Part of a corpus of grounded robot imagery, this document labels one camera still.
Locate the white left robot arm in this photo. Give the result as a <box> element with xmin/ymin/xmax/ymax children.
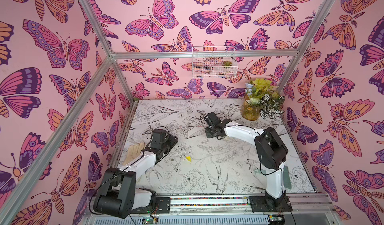
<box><xmin>91</xmin><ymin>128</ymin><xmax>178</xmax><ymax>219</ymax></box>

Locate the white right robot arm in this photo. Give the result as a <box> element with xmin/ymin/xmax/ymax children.
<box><xmin>202</xmin><ymin>112</ymin><xmax>293</xmax><ymax>213</ymax></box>

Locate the potted plant in vase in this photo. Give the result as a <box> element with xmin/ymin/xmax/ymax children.
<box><xmin>241</xmin><ymin>78</ymin><xmax>285</xmax><ymax>121</ymax></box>

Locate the small succulent in basket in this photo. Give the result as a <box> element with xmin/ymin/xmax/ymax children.
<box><xmin>222</xmin><ymin>60</ymin><xmax>233</xmax><ymax>67</ymax></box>

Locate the white wire basket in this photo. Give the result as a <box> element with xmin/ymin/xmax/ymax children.
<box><xmin>190</xmin><ymin>50</ymin><xmax>238</xmax><ymax>79</ymax></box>

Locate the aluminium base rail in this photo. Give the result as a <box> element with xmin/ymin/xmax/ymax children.
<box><xmin>83</xmin><ymin>194</ymin><xmax>329</xmax><ymax>225</ymax></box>

